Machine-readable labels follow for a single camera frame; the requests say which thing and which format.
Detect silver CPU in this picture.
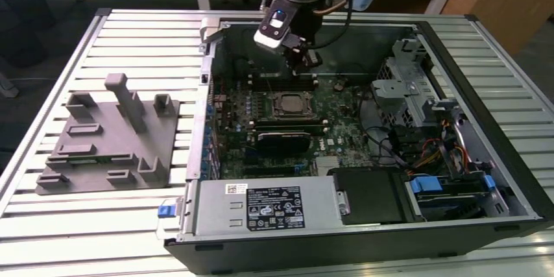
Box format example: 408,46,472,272
279,95,307,112

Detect metal socket cover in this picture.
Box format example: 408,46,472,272
269,91,317,119

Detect CPU socket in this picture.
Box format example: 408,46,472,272
267,90,319,121

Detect silver metal drive cage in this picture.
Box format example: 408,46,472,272
371,39,437,122

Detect green motherboard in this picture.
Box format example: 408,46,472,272
207,75,377,180

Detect green RAM stick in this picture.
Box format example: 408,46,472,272
64,154,133,165
253,120,325,135

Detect black graphics card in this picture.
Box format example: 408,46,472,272
255,131,311,155

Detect silver chipset heatsink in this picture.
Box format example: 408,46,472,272
313,156,341,176

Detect black expansion slot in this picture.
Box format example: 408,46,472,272
244,165,296,176

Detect wooden cabinet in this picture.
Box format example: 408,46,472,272
440,0,554,59

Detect black plastic shroud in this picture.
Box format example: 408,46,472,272
327,166,419,226

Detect hard disk in blue carrier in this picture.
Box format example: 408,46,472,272
405,175,496,219

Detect grey parts rack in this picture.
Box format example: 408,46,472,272
33,73,181,196

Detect grey power supply unit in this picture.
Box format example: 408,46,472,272
189,178,343,237

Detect black open PC case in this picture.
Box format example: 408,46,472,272
162,16,554,274

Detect white plastic foot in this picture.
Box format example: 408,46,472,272
0,74,21,99

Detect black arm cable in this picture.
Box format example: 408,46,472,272
313,0,353,50

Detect orange yellow wire bundle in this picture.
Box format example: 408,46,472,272
412,120,471,176

